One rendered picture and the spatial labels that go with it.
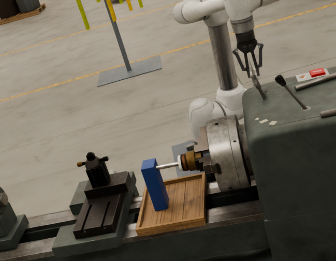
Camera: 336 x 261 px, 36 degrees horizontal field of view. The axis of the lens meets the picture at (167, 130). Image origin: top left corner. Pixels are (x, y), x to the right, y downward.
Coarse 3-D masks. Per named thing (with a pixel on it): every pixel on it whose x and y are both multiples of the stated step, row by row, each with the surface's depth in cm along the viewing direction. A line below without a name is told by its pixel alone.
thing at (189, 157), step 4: (188, 152) 223; (192, 152) 222; (200, 152) 222; (180, 156) 223; (184, 156) 222; (188, 156) 221; (192, 156) 221; (196, 156) 221; (200, 156) 221; (180, 160) 222; (184, 160) 221; (188, 160) 221; (192, 160) 220; (184, 164) 221; (188, 164) 221; (192, 164) 220; (184, 168) 222; (188, 168) 223; (192, 168) 222; (196, 168) 221
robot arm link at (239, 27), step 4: (252, 16) 205; (240, 20) 203; (244, 20) 203; (248, 20) 203; (252, 20) 205; (232, 24) 206; (236, 24) 204; (240, 24) 204; (244, 24) 203; (248, 24) 204; (252, 24) 205; (232, 28) 207; (236, 28) 205; (240, 28) 204; (244, 28) 204; (248, 28) 204; (252, 28) 205; (236, 32) 206; (240, 32) 205; (244, 32) 205; (248, 32) 206
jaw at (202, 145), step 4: (200, 128) 224; (204, 128) 224; (200, 132) 224; (204, 132) 224; (204, 136) 223; (200, 140) 223; (204, 140) 223; (200, 144) 223; (204, 144) 223; (196, 148) 223; (200, 148) 223; (204, 148) 222; (208, 148) 222; (196, 152) 224
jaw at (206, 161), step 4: (204, 156) 220; (208, 156) 219; (196, 160) 218; (200, 160) 217; (204, 160) 216; (208, 160) 214; (196, 164) 218; (200, 164) 215; (204, 164) 211; (208, 164) 210; (216, 164) 208; (200, 168) 215; (204, 168) 210; (208, 168) 210; (212, 168) 210; (216, 168) 208; (220, 168) 208; (204, 172) 211; (208, 172) 211; (212, 172) 210; (216, 172) 209; (220, 172) 208
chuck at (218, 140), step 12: (216, 120) 217; (216, 132) 210; (228, 132) 208; (216, 144) 207; (228, 144) 206; (216, 156) 207; (228, 156) 206; (228, 168) 207; (216, 180) 210; (228, 180) 210
